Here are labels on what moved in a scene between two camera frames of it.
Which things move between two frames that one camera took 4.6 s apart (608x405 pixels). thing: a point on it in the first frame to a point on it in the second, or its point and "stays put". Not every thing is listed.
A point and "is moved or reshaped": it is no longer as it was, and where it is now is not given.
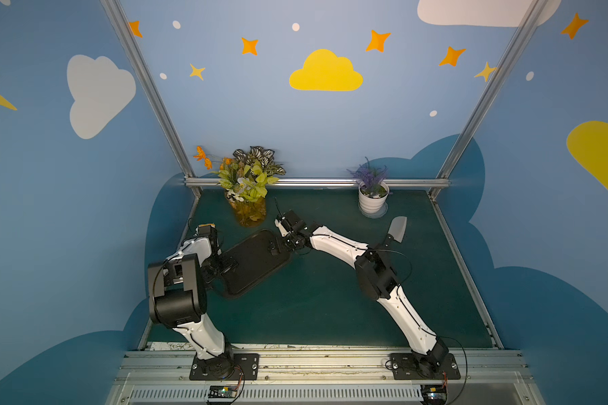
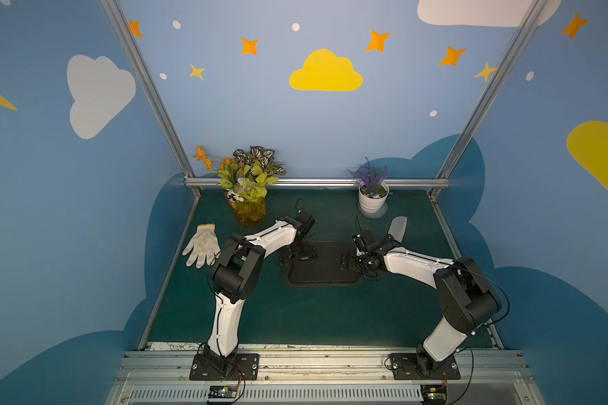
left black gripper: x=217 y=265 to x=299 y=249
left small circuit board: x=222 y=391 stays put
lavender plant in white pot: x=373 y=190 stays put
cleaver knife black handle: x=396 y=231 stays put
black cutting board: x=255 y=261 is moved or reshaped
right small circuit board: x=434 y=394 stays put
